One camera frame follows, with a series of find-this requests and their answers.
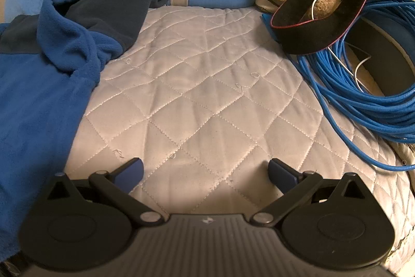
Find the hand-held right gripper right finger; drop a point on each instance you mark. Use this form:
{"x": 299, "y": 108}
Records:
{"x": 282, "y": 176}

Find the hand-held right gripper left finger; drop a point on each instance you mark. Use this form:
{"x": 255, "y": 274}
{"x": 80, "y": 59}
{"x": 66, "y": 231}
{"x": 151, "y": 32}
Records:
{"x": 129, "y": 174}

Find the blue fleece jacket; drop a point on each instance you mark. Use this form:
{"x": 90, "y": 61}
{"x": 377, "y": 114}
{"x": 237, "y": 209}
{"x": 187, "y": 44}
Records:
{"x": 32, "y": 101}

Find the blue flat sheet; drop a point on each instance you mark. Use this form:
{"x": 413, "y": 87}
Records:
{"x": 268, "y": 24}

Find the dark grey round container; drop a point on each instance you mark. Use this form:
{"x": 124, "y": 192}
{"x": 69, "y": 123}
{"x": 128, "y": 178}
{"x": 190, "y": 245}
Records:
{"x": 389, "y": 62}

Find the tan wool ball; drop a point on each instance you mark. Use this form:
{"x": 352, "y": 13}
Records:
{"x": 326, "y": 4}

